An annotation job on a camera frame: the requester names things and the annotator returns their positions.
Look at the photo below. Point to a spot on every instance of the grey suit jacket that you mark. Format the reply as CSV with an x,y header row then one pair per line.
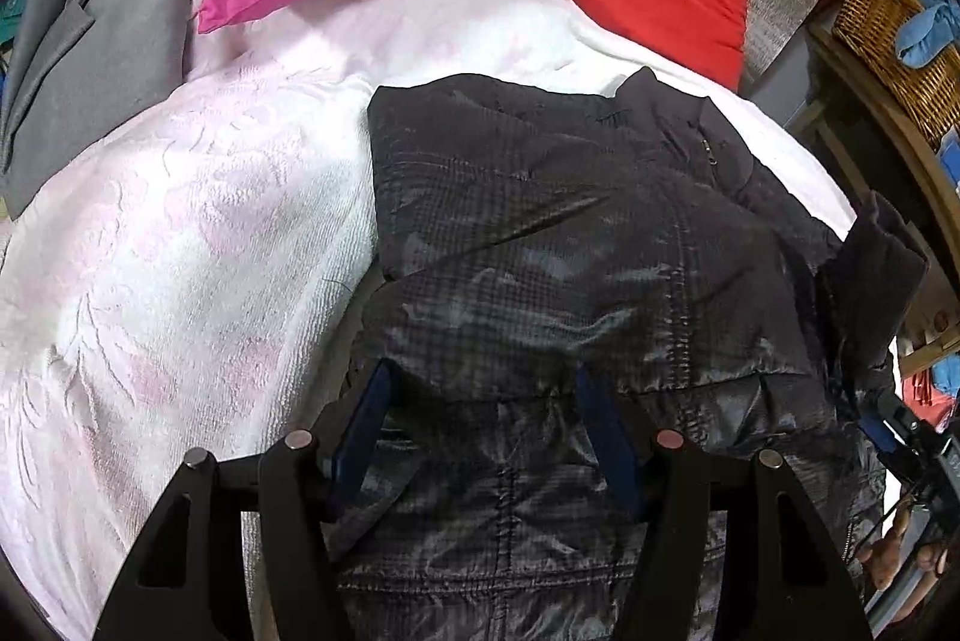
x,y
97,49

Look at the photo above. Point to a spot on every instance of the person's right hand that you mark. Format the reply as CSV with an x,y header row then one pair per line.
x,y
907,555

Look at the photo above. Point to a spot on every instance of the black quilted jacket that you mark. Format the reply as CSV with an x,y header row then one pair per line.
x,y
562,236

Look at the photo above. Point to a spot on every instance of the light blue cloth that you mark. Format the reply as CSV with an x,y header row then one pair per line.
x,y
930,34

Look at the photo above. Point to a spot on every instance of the teal cloth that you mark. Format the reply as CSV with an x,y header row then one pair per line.
x,y
9,4

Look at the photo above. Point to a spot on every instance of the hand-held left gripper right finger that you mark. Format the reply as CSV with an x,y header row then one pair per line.
x,y
607,423

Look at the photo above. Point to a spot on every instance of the wooden shelf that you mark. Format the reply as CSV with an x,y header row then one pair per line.
x,y
870,139

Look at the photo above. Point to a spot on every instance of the white textured blanket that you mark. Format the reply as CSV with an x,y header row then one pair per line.
x,y
187,251

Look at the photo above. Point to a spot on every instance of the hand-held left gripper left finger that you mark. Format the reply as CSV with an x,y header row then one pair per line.
x,y
367,416

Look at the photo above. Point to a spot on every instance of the wicker basket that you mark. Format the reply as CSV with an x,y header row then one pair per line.
x,y
892,49

